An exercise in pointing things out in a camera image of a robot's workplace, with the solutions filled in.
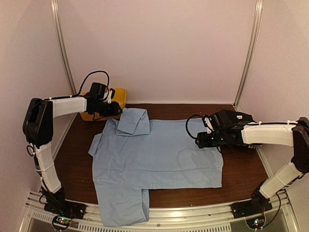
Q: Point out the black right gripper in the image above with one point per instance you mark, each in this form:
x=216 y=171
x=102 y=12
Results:
x=203 y=142

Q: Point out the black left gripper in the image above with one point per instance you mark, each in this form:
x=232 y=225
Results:
x=114 y=111

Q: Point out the yellow plastic basket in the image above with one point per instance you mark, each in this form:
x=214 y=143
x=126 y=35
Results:
x=119 y=97

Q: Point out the black shirt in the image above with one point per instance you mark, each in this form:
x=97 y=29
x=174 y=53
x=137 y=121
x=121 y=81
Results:
x=239 y=117

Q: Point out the light blue long sleeve shirt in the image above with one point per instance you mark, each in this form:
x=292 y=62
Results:
x=135 y=154

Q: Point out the grey shirt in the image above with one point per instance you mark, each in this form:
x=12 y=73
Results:
x=252 y=146

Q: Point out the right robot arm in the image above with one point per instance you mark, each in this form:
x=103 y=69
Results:
x=227 y=127

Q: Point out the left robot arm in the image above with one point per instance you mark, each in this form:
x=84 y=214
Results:
x=99 y=103

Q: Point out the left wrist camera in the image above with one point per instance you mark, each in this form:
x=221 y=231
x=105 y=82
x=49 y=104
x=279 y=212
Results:
x=110 y=95

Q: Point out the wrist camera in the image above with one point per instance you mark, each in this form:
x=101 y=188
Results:
x=110 y=95
x=207 y=124

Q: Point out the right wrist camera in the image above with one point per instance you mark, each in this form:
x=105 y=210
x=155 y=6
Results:
x=207 y=124

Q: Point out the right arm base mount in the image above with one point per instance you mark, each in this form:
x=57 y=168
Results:
x=249 y=208

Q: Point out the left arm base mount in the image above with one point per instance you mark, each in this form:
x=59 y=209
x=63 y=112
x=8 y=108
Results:
x=70 y=210

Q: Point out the aluminium front rail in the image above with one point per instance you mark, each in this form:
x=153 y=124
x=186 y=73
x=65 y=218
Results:
x=212 y=218

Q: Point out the left aluminium frame post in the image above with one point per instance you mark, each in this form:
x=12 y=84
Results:
x=61 y=45

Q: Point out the aluminium frame post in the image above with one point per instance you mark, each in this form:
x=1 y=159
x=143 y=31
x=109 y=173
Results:
x=257 y=17
x=61 y=45

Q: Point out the right aluminium frame post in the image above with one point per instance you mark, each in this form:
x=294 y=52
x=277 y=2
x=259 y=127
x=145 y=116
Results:
x=257 y=17

